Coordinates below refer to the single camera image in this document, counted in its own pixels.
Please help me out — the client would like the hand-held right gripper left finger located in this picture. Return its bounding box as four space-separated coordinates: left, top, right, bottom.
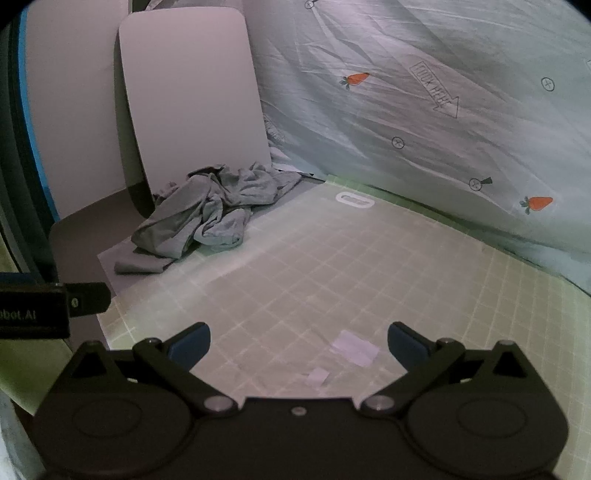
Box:
65 322 240 416

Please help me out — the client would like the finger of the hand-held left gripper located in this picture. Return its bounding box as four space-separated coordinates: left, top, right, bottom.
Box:
69 282 112 318

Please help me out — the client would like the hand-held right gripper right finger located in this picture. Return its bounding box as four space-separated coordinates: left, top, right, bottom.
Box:
362 322 532 416

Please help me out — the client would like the grey hoodie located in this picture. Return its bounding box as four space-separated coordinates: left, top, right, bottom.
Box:
115 162 303 276

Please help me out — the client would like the large white tape patch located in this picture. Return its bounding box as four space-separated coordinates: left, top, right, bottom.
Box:
332 329 380 368

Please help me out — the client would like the white flat board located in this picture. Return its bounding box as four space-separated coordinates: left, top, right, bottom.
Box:
23 0 132 222

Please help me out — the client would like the blue strip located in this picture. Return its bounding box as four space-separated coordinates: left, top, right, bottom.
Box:
17 18 55 197

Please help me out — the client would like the white rounded board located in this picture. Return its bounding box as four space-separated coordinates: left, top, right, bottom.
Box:
119 7 273 208

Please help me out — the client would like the pale carrot print sheet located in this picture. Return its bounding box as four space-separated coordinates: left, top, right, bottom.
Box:
240 0 591 296

